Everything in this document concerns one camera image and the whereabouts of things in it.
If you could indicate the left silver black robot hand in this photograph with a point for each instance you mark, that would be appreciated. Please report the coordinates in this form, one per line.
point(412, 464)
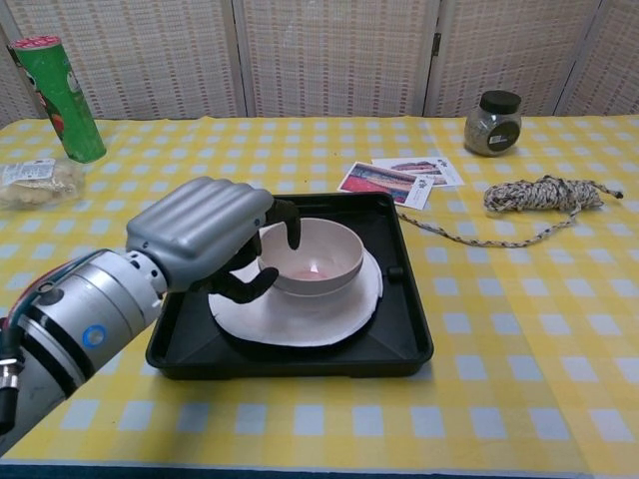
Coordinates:
point(199, 224)

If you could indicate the woven folding screen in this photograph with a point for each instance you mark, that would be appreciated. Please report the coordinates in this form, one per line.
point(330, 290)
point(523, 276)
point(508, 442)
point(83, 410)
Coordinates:
point(324, 55)

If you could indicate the yellow checkered tablecloth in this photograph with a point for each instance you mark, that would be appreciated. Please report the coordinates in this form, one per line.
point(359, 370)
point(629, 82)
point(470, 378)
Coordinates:
point(499, 349)

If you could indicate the postcard with red photo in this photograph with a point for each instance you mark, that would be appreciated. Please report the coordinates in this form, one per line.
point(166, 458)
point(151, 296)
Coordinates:
point(379, 182)

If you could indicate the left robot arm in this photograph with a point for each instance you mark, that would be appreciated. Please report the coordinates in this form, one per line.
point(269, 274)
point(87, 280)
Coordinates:
point(75, 309)

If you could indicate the clear snack bag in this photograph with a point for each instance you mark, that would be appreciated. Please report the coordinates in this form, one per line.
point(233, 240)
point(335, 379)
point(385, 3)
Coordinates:
point(40, 184)

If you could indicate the white paper plate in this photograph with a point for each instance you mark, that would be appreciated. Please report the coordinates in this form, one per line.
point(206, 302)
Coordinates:
point(309, 319)

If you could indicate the white postcard with building photo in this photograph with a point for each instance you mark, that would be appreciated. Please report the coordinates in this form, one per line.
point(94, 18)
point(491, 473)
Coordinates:
point(449, 174)

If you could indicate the green chips can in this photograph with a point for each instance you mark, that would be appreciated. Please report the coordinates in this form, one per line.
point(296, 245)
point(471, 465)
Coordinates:
point(70, 100)

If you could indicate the black plastic tray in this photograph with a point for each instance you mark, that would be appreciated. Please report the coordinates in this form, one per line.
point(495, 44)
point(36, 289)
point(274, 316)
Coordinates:
point(399, 339)

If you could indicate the glass jar black lid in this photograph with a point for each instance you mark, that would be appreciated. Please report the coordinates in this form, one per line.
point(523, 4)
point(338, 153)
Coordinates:
point(491, 130)

